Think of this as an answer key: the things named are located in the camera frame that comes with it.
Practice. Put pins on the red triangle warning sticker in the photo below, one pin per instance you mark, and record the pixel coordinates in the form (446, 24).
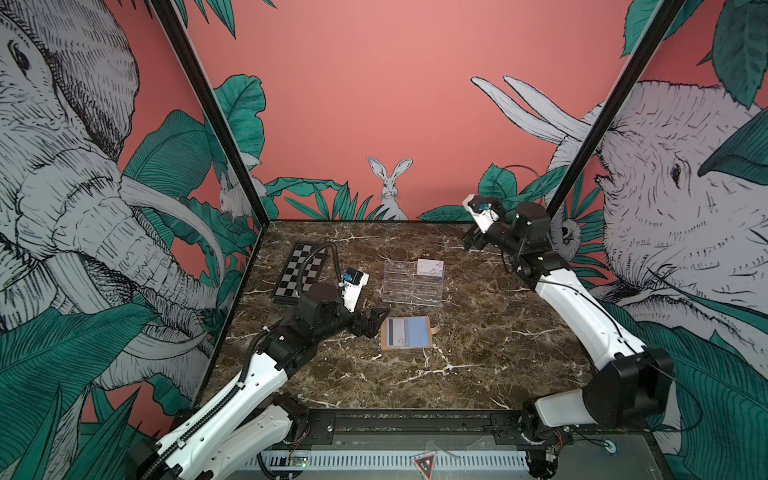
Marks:
(425, 464)

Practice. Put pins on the white pink credit card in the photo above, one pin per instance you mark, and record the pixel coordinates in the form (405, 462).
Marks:
(430, 268)

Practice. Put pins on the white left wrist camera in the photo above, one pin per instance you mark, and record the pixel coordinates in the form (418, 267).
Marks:
(353, 281)

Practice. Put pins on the black corner frame post left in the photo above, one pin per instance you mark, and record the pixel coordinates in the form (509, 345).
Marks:
(170, 20)

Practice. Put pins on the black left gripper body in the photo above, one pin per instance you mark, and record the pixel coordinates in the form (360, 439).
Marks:
(343, 320)

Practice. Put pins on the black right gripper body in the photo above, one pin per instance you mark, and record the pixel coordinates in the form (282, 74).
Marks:
(503, 237)

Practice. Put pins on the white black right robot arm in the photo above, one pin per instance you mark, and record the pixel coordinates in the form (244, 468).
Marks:
(631, 381)

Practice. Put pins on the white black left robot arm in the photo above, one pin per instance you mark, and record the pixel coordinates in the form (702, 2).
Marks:
(250, 414)

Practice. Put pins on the black corner frame post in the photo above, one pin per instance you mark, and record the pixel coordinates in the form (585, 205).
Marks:
(170, 20)
(656, 28)

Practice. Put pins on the black front mounting rail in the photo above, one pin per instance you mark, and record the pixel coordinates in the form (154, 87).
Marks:
(505, 427)

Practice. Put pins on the white perforated cable tray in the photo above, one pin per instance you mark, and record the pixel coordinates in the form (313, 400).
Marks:
(381, 460)

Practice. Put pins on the black corner frame post right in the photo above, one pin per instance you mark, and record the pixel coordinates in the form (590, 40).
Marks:
(656, 28)

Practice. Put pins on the clear acrylic organizer box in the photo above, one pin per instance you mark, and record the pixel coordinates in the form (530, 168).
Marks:
(402, 285)

